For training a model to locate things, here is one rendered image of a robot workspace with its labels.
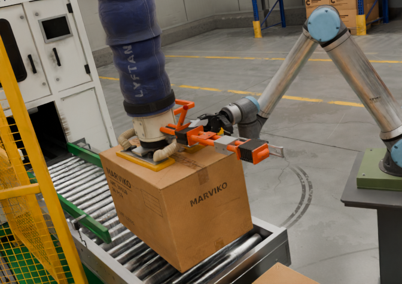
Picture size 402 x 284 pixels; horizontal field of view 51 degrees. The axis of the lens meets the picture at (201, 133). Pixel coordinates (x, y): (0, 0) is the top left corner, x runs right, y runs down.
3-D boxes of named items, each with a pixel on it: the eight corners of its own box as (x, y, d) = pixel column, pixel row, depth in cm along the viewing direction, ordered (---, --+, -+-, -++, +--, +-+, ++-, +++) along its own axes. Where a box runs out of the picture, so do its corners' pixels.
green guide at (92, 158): (68, 152, 373) (65, 142, 370) (79, 147, 379) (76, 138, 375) (175, 205, 252) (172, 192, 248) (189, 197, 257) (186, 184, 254)
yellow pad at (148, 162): (116, 155, 199) (113, 146, 197) (133, 147, 205) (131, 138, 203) (157, 173, 174) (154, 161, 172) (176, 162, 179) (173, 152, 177)
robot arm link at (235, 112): (243, 124, 182) (239, 103, 179) (234, 128, 180) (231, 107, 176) (228, 121, 189) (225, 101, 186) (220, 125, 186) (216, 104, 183)
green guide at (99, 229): (7, 177, 344) (3, 167, 340) (20, 172, 349) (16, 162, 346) (95, 252, 222) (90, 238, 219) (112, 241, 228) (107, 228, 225)
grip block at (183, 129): (175, 143, 172) (172, 130, 170) (194, 134, 178) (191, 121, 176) (188, 147, 166) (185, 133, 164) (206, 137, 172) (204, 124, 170)
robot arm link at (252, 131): (262, 137, 199) (259, 113, 194) (258, 148, 188) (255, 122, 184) (243, 139, 202) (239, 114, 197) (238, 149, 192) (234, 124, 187)
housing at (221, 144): (214, 152, 157) (212, 141, 155) (227, 145, 160) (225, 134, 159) (227, 156, 151) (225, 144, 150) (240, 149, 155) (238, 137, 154)
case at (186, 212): (119, 222, 221) (98, 152, 207) (182, 189, 241) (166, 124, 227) (182, 274, 173) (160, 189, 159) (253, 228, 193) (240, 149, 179)
